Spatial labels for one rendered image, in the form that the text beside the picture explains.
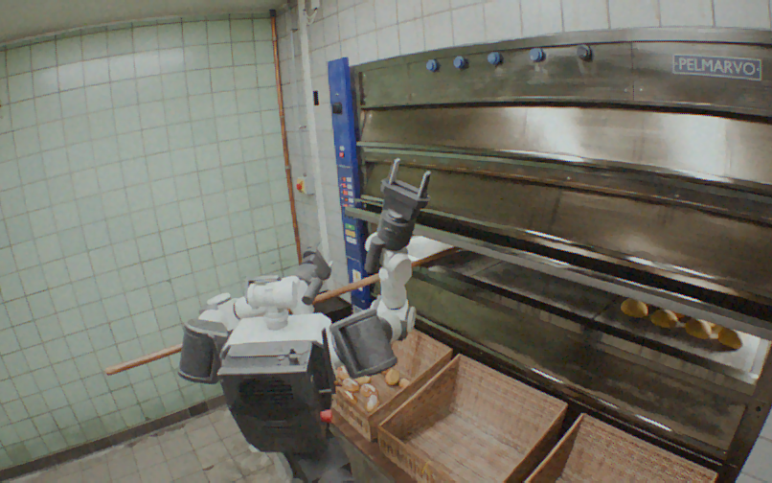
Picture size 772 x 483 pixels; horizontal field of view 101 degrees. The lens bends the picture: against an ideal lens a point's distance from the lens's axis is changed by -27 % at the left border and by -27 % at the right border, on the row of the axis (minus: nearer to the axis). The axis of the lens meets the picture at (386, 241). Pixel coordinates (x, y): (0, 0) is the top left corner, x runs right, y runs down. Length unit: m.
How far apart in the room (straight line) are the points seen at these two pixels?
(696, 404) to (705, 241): 0.52
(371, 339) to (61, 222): 2.06
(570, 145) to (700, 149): 0.40
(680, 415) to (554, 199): 0.81
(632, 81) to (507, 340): 1.05
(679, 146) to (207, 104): 2.41
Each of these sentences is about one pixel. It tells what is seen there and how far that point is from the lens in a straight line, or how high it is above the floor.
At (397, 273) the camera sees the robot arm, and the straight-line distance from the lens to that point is 1.12.
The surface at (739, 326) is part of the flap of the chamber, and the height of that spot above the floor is 1.41.
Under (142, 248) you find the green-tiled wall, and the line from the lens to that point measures 2.74.
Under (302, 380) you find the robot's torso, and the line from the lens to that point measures 0.93.
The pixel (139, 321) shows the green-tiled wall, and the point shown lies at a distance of 2.87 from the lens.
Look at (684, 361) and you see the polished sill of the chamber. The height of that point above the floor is 1.18.
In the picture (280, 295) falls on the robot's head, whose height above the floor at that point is 1.49.
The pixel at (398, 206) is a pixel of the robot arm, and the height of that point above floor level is 1.66.
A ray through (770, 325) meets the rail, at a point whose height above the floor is 1.43.
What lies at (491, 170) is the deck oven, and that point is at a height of 1.65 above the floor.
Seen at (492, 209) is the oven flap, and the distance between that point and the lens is 1.58.
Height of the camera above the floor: 1.90
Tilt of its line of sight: 18 degrees down
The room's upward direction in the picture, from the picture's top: 5 degrees counter-clockwise
